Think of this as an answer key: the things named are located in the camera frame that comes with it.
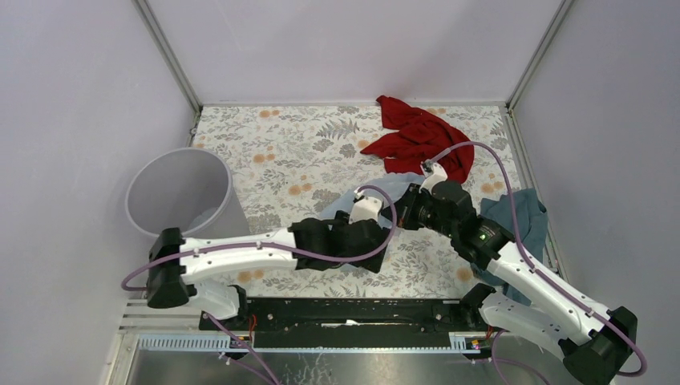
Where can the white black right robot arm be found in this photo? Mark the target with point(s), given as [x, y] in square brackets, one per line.
[590, 339]

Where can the grey plastic trash bin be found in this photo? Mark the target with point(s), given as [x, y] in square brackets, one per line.
[191, 189]

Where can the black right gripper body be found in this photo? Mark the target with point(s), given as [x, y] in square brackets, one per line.
[418, 211]

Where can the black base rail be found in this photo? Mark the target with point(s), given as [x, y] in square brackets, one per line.
[409, 315]

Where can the teal blue cloth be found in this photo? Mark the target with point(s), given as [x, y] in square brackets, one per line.
[532, 219]

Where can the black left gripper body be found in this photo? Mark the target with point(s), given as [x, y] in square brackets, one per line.
[372, 263]

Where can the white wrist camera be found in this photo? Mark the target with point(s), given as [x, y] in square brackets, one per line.
[365, 208]
[433, 173]

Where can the white slotted cable duct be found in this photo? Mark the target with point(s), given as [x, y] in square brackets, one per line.
[331, 341]

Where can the right aluminium frame post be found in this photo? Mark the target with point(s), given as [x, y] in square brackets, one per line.
[544, 44]

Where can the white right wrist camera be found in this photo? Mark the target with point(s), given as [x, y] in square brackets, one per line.
[433, 173]

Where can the floral patterned table mat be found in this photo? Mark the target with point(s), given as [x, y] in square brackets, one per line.
[290, 163]

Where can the red cloth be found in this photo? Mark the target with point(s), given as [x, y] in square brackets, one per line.
[415, 135]

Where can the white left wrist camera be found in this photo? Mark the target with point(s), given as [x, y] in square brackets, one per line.
[365, 208]

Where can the left aluminium frame post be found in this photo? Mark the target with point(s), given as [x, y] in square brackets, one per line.
[152, 23]

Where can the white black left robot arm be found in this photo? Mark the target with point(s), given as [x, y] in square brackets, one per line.
[184, 271]

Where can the aluminium frame post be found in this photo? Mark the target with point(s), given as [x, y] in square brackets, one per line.
[544, 44]
[152, 23]

